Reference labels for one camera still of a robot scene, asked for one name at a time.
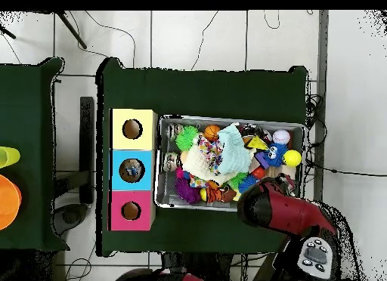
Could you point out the multicolour patterned fabric bow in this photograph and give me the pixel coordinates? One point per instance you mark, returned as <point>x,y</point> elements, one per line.
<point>210,154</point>

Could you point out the mint waffle cloth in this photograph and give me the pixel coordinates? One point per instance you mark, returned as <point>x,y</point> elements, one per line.
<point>235,157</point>

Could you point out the crushed clear bottle blue label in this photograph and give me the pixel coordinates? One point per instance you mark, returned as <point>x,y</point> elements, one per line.
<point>137,166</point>

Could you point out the yellow plastic ball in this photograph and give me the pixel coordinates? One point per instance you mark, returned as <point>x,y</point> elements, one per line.
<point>292,158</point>

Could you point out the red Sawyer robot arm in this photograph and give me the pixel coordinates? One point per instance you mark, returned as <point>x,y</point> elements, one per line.
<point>287,211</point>

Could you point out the shallow mesh bin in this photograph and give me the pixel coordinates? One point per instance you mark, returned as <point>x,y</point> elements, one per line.
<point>169,199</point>

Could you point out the wooden box with three holes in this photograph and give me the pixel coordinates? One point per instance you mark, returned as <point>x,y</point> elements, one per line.
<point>148,184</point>

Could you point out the cream waffle cloth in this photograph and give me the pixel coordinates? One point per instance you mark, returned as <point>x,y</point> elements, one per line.
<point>193,164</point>

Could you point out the green spiky ball toy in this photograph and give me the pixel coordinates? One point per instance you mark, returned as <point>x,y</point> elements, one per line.
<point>186,138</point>

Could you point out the orange toy basketball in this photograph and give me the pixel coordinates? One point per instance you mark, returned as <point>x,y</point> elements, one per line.
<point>211,133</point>

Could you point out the dark green tablecloth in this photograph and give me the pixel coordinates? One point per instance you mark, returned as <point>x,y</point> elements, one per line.
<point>196,93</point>
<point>27,111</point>

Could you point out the small blue spiky ball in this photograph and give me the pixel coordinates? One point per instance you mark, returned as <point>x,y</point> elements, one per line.
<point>247,182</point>

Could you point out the yellow cheese wedge toy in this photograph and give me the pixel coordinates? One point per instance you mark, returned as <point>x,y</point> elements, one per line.
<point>257,143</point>

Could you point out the small orange-red ball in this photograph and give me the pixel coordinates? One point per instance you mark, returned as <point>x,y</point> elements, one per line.
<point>258,172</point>

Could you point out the blue spiky ball with eyes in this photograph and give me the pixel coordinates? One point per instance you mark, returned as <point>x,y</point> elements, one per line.
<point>275,154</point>

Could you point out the white toy baseball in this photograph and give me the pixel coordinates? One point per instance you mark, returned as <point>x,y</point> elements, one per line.
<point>281,136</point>

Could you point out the black upright panel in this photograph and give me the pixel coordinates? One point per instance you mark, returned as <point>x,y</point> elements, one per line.
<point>87,136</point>

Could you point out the grey rounded base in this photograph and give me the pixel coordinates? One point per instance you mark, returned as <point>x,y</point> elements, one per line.
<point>71,217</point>

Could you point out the long black tripod leg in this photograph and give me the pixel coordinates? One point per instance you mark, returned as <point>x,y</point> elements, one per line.
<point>72,31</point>

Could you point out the yellow-green plastic cup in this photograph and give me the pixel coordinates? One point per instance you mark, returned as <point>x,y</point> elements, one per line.
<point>9,156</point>

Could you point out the orange plastic bowl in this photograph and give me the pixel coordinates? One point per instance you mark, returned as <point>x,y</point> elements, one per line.
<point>7,202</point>

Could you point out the short black tripod leg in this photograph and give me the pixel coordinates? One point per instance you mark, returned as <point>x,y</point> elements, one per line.
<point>7,31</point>

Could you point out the grey floor rail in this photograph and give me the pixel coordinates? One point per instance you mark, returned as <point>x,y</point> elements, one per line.
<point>323,51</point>

